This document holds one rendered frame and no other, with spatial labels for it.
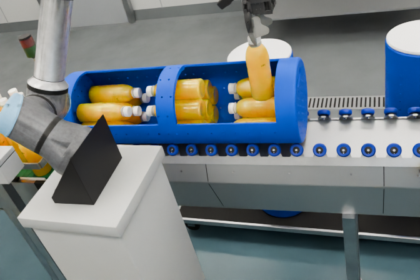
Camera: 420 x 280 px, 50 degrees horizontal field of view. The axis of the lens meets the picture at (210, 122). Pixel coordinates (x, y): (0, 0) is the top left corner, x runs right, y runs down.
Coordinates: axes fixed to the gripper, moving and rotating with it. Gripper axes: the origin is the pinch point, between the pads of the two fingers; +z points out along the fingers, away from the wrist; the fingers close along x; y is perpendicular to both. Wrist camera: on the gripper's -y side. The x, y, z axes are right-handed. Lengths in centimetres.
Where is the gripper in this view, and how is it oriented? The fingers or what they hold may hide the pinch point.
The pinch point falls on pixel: (254, 38)
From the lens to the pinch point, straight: 136.7
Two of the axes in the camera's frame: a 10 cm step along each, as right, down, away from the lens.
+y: 9.4, -0.2, -3.4
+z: 2.2, 8.0, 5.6
